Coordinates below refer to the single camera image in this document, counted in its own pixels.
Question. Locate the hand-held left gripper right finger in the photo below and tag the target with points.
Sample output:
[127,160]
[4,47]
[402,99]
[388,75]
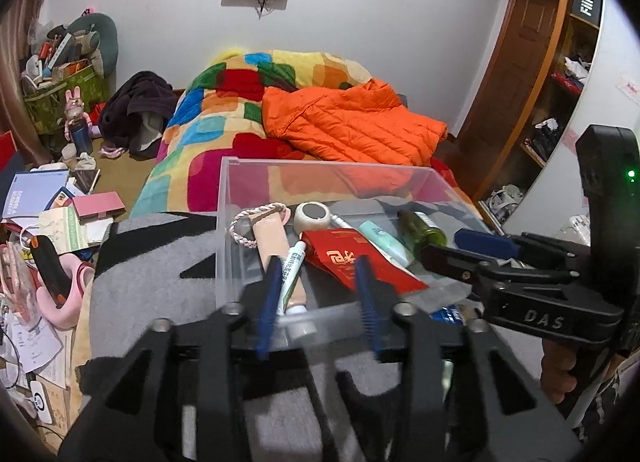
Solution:
[367,307]

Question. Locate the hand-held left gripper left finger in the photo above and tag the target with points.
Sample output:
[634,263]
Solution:
[267,312]

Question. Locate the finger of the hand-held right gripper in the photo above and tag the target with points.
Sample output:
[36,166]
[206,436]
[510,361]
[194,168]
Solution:
[485,241]
[450,262]

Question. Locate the dark green glass bottle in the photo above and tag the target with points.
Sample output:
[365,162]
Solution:
[425,232]

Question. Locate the white toothpaste tube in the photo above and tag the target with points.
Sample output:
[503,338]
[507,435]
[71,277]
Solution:
[292,272]

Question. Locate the red foil packet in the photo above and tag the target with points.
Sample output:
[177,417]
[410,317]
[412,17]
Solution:
[340,254]

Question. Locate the mint green cream tube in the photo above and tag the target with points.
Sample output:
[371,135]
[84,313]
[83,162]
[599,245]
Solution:
[385,240]

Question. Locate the beige cosmetic tube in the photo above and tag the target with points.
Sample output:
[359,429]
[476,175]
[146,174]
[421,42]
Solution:
[270,242]

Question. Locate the white tape roll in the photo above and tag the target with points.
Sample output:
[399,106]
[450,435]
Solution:
[299,217]

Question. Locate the clear plastic storage box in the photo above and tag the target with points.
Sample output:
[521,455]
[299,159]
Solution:
[325,187]

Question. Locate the person's right forearm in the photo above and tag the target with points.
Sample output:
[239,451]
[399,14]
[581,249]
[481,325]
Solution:
[600,402]

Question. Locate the person's right hand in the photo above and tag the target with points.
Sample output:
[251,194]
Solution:
[557,372]

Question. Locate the white sneakers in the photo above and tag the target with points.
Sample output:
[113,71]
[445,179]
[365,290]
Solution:
[505,202]

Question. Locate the blue card box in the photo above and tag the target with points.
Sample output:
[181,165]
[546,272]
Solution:
[447,314]

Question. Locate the grey black patterned blanket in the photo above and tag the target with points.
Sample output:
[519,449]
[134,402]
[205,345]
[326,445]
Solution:
[150,262]

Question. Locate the orange puffer jacket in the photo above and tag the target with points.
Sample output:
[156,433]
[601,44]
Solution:
[350,127]

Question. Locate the wooden wardrobe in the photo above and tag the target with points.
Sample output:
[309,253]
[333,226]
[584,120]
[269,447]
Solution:
[520,67]

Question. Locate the pink wallet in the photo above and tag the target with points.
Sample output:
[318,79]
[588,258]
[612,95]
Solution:
[97,204]

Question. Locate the colourful patchwork blanket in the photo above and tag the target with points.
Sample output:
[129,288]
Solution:
[215,117]

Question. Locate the white cabinet door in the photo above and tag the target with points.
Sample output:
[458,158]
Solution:
[615,72]

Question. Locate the pale green booklet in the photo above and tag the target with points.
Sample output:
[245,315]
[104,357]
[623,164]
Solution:
[65,232]

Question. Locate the pink slippers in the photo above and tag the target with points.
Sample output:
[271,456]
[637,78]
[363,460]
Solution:
[112,151]

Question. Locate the brown book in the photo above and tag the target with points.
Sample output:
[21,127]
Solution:
[86,181]

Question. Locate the black orange handheld tool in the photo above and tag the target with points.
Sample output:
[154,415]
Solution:
[47,267]

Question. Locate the pile of white papers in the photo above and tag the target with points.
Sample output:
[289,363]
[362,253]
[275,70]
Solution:
[35,347]

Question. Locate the white charger device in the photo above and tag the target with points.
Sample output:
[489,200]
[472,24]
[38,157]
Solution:
[41,401]

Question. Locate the dark clothes pile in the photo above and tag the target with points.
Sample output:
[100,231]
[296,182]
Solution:
[135,102]

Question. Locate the small white cup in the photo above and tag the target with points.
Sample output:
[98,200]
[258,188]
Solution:
[70,153]

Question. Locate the dark blue bottle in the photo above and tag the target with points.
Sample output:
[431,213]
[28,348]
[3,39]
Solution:
[81,140]

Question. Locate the pink clear bag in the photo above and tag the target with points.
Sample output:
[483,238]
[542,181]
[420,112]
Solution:
[12,282]

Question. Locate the black sign box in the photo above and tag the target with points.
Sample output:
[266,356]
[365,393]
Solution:
[587,1]

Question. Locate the blue notebook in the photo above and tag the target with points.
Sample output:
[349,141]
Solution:
[35,192]

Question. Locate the pink bunny toy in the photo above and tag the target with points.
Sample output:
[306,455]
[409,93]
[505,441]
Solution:
[76,105]

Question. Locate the green storage bin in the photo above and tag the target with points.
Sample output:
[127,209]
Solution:
[55,102]

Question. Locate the red box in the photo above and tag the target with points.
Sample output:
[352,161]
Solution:
[6,150]

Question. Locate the green plush pillow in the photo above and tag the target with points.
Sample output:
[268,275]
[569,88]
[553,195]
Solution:
[102,37]

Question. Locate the striped brown curtain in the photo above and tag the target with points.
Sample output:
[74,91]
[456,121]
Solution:
[15,67]

